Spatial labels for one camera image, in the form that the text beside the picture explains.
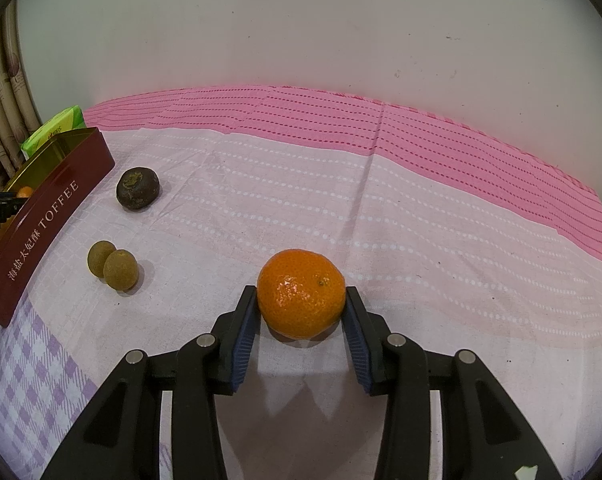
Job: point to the orange mandarin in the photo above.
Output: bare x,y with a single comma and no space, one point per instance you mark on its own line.
301,292
25,191

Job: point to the pink purple patterned cloth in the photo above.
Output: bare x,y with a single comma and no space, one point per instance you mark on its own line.
431,210

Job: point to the dark red gold tin box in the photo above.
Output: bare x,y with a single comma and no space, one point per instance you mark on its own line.
41,230

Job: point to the smooth yellow-orange citrus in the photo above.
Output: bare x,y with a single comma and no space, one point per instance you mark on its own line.
0,235

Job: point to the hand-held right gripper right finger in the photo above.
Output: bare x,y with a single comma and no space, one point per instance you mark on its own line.
356,350

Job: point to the white paper scrap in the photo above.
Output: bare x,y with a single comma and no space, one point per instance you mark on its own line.
526,472

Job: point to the green packet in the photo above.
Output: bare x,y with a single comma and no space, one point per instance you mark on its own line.
56,127

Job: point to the small green round fruit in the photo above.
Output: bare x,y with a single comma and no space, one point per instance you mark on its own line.
101,258
121,270

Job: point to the dark brown round fruit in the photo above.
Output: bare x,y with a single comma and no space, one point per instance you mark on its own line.
137,187

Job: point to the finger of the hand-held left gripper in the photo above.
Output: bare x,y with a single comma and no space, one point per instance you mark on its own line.
1,200

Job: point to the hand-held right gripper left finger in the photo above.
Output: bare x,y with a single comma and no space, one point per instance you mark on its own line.
243,345

